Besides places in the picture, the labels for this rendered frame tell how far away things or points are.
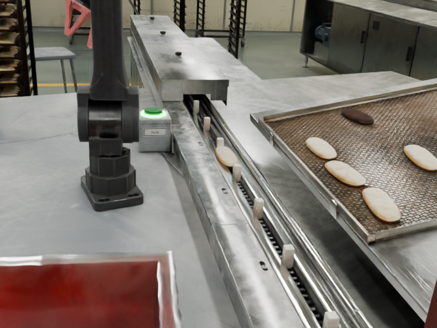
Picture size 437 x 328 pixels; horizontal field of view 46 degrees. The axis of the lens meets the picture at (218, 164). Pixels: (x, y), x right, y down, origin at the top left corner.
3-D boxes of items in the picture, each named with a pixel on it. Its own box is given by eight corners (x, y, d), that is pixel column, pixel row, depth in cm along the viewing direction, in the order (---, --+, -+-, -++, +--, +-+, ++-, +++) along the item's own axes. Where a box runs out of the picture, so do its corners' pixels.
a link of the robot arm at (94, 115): (90, 164, 87) (121, 164, 87) (86, 107, 83) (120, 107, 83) (94, 145, 95) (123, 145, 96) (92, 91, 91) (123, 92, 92)
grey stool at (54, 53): (82, 114, 392) (79, 54, 374) (34, 120, 374) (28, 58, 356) (68, 101, 420) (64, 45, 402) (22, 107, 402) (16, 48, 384)
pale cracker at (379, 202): (356, 191, 80) (356, 185, 79) (380, 187, 80) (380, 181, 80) (380, 224, 71) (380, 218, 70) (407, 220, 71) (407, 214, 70)
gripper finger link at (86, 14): (89, 49, 116) (110, 12, 115) (72, 39, 109) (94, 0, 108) (67, 34, 118) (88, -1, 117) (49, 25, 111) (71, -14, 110)
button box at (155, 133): (135, 154, 118) (134, 108, 114) (169, 153, 120) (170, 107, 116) (138, 168, 111) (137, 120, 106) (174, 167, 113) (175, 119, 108)
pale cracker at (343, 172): (319, 166, 89) (319, 160, 89) (338, 161, 90) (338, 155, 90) (350, 189, 81) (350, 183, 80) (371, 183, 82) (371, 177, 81)
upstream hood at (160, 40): (130, 30, 244) (129, 12, 241) (167, 31, 248) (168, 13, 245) (160, 107, 133) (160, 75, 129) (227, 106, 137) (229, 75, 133)
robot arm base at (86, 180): (79, 183, 95) (95, 212, 85) (77, 142, 92) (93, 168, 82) (125, 176, 99) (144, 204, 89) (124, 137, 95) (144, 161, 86)
